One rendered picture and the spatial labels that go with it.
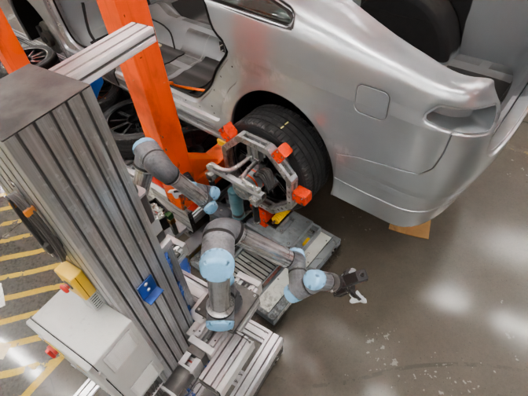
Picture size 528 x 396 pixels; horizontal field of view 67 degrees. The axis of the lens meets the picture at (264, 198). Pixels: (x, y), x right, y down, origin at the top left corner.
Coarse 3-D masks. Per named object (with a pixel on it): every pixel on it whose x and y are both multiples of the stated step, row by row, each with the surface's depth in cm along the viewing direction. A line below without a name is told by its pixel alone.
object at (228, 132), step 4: (228, 124) 234; (232, 124) 235; (220, 128) 234; (224, 128) 232; (228, 128) 233; (232, 128) 235; (220, 132) 236; (224, 132) 233; (228, 132) 233; (232, 132) 234; (236, 132) 236; (224, 136) 236; (228, 136) 233; (232, 136) 234; (228, 140) 236
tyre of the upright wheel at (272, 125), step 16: (256, 112) 235; (272, 112) 230; (288, 112) 229; (240, 128) 235; (256, 128) 225; (272, 128) 221; (288, 128) 223; (304, 128) 226; (288, 144) 218; (304, 144) 222; (320, 144) 229; (304, 160) 221; (320, 160) 229; (304, 176) 224; (320, 176) 234
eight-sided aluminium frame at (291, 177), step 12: (240, 132) 231; (228, 144) 238; (252, 144) 222; (264, 144) 222; (228, 156) 249; (288, 168) 221; (288, 180) 220; (288, 192) 229; (264, 204) 257; (276, 204) 254; (288, 204) 236
